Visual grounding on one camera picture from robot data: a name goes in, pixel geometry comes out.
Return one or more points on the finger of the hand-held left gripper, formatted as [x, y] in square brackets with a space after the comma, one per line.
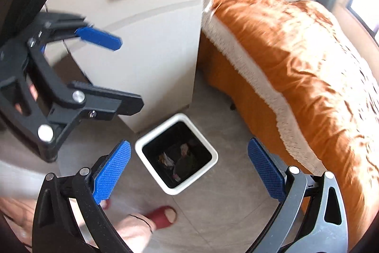
[99, 38]
[97, 103]

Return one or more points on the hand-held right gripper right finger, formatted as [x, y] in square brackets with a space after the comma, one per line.
[266, 171]

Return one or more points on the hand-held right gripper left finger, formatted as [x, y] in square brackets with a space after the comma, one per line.
[113, 173]

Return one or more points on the white square waste bin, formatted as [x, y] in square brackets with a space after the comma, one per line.
[166, 184]

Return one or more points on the red slipper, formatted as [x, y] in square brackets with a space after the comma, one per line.
[161, 216]
[106, 205]

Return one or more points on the black bin liner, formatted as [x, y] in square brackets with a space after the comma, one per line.
[154, 149]

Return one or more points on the white bedside cabinet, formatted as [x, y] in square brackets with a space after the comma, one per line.
[148, 42]

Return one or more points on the crumpled wrappers and paper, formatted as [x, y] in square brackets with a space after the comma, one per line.
[180, 162]

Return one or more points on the bed with orange blanket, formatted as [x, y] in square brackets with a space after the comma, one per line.
[308, 63]

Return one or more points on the window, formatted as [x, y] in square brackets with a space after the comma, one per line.
[365, 1]

